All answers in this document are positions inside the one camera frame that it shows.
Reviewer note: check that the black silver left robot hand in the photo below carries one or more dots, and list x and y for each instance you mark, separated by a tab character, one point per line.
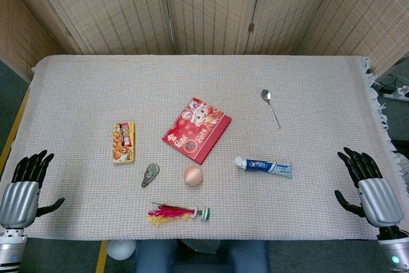
19	201

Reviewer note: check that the grey correction tape dispenser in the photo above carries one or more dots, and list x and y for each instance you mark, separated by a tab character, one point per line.
150	175

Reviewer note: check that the beige woven folding screen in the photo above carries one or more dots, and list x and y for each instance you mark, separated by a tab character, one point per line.
207	7

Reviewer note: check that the beige woven tablecloth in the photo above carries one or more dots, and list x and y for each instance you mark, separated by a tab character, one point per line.
96	94

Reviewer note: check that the blue white toothpaste tube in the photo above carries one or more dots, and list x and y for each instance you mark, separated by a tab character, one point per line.
268	167

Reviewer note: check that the white power strip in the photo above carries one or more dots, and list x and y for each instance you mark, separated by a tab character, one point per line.
397	94

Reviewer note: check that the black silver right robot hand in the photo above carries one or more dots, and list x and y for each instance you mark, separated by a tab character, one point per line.
381	201

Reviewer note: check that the red spiral desk calendar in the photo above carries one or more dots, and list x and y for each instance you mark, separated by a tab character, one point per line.
196	130

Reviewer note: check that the white round ball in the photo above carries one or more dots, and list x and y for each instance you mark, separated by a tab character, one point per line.
120	249

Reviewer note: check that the colourful feather shuttlecock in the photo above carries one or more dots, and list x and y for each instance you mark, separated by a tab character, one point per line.
172	213

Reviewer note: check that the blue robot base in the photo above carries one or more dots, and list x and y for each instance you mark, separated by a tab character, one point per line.
153	257

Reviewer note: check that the yellow curry box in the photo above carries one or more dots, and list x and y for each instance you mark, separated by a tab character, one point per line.
124	143

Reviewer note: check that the metal spoon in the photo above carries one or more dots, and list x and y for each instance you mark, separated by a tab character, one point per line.
266	95

